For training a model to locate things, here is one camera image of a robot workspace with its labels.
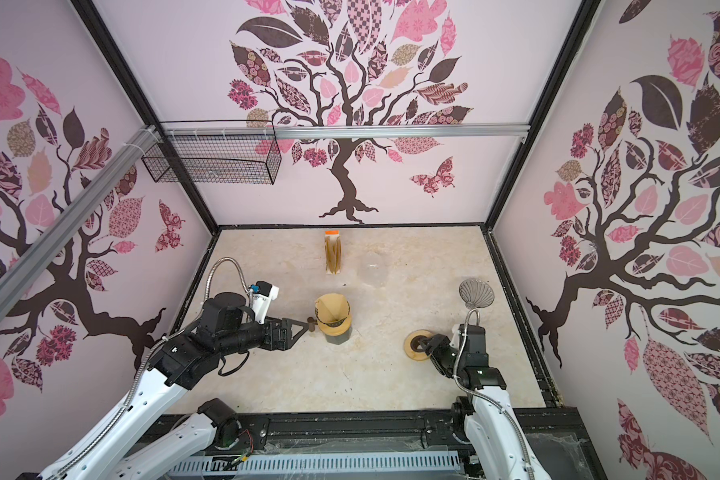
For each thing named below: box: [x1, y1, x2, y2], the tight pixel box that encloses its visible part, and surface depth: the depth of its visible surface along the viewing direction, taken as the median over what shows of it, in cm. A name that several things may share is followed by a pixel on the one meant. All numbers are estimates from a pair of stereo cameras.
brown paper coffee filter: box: [314, 293, 352, 336], surface depth 83 cm
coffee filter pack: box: [324, 230, 342, 275], surface depth 108 cm
